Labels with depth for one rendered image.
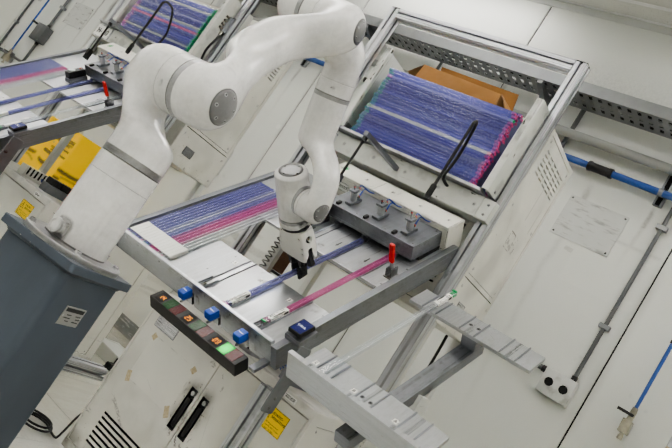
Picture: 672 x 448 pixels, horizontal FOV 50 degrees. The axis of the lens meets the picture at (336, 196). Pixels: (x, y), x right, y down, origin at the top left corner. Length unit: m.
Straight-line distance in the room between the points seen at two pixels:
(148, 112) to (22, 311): 0.41
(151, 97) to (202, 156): 1.89
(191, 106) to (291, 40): 0.30
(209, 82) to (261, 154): 3.35
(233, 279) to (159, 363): 0.49
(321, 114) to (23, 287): 0.78
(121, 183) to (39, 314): 0.26
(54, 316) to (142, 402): 1.01
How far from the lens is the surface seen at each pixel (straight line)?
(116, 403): 2.36
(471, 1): 4.58
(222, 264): 1.97
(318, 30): 1.51
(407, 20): 2.65
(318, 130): 1.72
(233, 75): 1.33
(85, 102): 3.02
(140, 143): 1.32
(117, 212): 1.33
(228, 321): 1.79
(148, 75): 1.37
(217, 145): 3.29
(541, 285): 3.60
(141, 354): 2.35
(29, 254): 1.33
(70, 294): 1.32
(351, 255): 2.04
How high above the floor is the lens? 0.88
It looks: 7 degrees up
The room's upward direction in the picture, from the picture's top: 33 degrees clockwise
